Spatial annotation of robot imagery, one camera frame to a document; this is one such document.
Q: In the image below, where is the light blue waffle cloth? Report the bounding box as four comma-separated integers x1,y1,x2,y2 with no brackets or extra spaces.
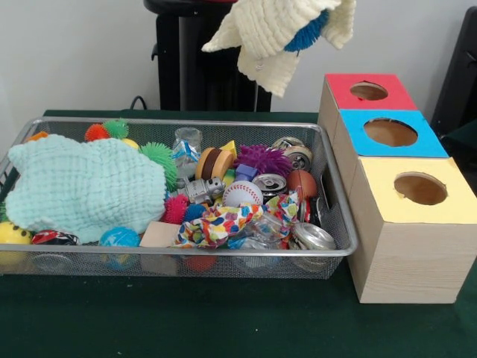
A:
4,133,168,243

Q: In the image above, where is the purple spiky ball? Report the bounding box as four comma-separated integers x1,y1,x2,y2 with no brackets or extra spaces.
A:
234,144,294,178

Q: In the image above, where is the colourful spotted cloth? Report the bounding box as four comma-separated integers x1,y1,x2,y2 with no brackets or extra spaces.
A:
173,189,301,250

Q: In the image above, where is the beige foam block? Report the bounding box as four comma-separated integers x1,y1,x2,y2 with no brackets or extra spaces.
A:
139,220,178,248

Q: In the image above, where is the dark green table cloth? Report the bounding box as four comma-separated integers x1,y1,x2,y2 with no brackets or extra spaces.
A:
0,108,477,358

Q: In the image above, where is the blue spiky ball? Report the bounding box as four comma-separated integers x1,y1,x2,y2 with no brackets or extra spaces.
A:
283,9,331,53

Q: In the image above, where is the blue globe ball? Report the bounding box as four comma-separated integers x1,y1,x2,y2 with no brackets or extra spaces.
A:
99,225,143,249

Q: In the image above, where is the silver toy robot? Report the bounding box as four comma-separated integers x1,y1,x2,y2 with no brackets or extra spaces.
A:
184,177,227,205

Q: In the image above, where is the black furniture frame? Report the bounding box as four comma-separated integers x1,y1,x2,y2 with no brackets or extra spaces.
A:
430,5,477,139

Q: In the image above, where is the cream waffle cloth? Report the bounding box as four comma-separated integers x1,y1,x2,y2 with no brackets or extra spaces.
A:
200,0,357,98

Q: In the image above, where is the brown ball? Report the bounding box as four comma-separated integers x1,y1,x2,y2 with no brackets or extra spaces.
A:
285,169,318,198

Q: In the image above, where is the toy burger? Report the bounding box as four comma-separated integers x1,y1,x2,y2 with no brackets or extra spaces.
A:
195,147,236,180

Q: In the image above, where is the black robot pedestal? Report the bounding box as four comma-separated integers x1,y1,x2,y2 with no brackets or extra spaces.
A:
143,0,282,112

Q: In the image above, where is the yellow ball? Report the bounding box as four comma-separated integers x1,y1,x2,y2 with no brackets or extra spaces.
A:
0,220,34,266

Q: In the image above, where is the wooden box with three holes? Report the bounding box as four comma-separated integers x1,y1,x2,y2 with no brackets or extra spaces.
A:
318,72,477,304

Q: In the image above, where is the clear mesh bin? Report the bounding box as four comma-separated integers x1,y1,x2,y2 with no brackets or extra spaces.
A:
0,117,359,280

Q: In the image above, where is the white baseball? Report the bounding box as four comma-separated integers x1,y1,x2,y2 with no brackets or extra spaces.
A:
222,180,264,208

